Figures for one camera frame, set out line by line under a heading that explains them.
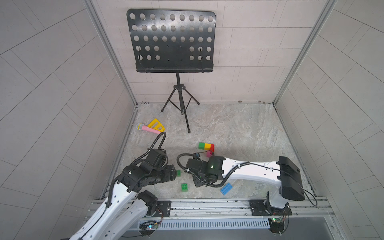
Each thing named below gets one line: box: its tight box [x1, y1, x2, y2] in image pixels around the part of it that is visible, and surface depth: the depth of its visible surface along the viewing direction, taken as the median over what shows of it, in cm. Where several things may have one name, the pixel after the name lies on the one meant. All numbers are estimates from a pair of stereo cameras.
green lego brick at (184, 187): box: [181, 183, 189, 193], surface depth 77 cm
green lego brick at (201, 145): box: [198, 142, 205, 150], surface depth 95 cm
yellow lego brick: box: [204, 143, 211, 151], surface depth 93 cm
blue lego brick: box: [220, 182, 234, 196], surface depth 78 cm
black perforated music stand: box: [126, 8, 217, 134], surface depth 70 cm
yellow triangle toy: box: [147, 118, 166, 133], surface depth 104 cm
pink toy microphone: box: [136, 122, 162, 135], surface depth 101 cm
